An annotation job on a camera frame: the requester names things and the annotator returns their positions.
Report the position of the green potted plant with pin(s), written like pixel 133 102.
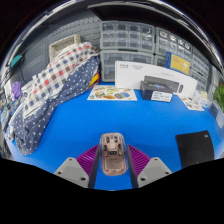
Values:
pixel 219 96

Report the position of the black mouse pad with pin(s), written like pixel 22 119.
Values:
pixel 195 148

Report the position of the clear plastic box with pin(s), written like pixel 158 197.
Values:
pixel 203 99

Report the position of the white slotted basket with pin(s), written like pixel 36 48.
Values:
pixel 63 45

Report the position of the white keyboard box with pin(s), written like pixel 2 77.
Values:
pixel 133 75

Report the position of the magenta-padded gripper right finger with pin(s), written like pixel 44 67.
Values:
pixel 155 168

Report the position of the navy polka dot cloth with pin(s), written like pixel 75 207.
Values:
pixel 50 116

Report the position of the small dark box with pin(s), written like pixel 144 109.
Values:
pixel 155 90

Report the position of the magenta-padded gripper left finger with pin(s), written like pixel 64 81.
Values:
pixel 68 168

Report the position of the red blue checkered cloth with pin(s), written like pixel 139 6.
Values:
pixel 56 75

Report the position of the yellow and blue card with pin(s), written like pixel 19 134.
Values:
pixel 180 64

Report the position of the teal object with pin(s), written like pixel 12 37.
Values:
pixel 16 60

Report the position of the purple object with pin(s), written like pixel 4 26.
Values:
pixel 16 90

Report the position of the yellow object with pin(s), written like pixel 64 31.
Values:
pixel 95 79

